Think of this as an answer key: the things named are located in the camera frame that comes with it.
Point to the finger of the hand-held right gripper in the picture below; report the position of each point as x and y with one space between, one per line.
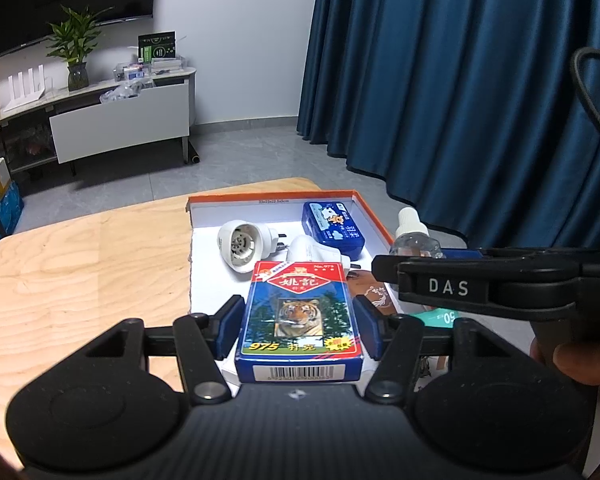
386 266
457 254

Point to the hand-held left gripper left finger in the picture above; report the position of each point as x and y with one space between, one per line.
230 325

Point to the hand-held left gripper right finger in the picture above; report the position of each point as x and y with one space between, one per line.
367 327

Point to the brown tube with white cap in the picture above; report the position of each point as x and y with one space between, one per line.
375 292

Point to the clear liquid refill bottle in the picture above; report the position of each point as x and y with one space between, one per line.
415 240

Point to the green face mask box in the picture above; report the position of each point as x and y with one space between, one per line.
440 317

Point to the blue cartoon tissue pack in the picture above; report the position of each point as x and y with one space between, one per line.
330 230

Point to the blue red playing card box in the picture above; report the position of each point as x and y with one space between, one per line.
300 320

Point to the white plain mosquito repellent heater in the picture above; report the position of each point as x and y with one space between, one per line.
245 247

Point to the white leaf-marked mosquito repellent heater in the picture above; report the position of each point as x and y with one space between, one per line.
305 250

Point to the orange-rimmed white cardboard box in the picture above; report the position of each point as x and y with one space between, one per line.
205 240

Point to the person's right hand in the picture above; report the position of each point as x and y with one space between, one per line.
590 365

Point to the blue curtain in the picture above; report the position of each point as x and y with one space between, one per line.
455 110

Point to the black tube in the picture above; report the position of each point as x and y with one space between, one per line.
195 152

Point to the white television cabinet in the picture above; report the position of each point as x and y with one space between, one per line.
120 120

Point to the blue plastic package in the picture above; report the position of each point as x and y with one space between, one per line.
5 210

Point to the clear plastic bag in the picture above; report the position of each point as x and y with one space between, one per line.
122 92

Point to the black green box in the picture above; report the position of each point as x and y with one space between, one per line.
157 47

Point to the potted plant in dark vase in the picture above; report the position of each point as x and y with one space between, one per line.
77 60

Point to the white router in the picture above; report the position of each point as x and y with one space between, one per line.
25 95

